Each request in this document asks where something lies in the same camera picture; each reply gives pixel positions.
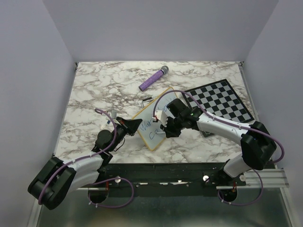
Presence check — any black white chessboard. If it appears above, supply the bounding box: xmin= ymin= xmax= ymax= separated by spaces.
xmin=183 ymin=79 xmax=254 ymax=123

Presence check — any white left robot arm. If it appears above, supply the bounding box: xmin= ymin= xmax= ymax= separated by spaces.
xmin=27 ymin=117 xmax=143 ymax=210

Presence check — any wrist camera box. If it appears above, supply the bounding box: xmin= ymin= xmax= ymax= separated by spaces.
xmin=152 ymin=110 xmax=168 ymax=131
xmin=107 ymin=110 xmax=117 ymax=119

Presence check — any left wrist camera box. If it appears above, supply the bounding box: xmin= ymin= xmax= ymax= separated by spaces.
xmin=107 ymin=110 xmax=117 ymax=119

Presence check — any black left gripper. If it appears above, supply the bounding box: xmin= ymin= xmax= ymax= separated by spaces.
xmin=109 ymin=117 xmax=142 ymax=152

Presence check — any wire whiteboard stand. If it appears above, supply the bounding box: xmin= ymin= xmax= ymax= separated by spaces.
xmin=140 ymin=96 xmax=156 ymax=109

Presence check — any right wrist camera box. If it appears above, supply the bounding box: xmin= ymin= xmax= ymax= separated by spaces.
xmin=152 ymin=110 xmax=168 ymax=131

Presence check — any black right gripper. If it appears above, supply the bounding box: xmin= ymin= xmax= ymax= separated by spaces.
xmin=160 ymin=115 xmax=184 ymax=138

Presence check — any yellow framed whiteboard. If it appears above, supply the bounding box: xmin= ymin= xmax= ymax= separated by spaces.
xmin=132 ymin=87 xmax=177 ymax=151

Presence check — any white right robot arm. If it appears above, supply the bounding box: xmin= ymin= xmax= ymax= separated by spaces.
xmin=155 ymin=99 xmax=277 ymax=185

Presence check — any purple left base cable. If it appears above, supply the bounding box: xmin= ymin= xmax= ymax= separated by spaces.
xmin=88 ymin=177 xmax=134 ymax=209

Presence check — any purple glitter microphone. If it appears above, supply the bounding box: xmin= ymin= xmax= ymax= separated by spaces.
xmin=139 ymin=66 xmax=169 ymax=91

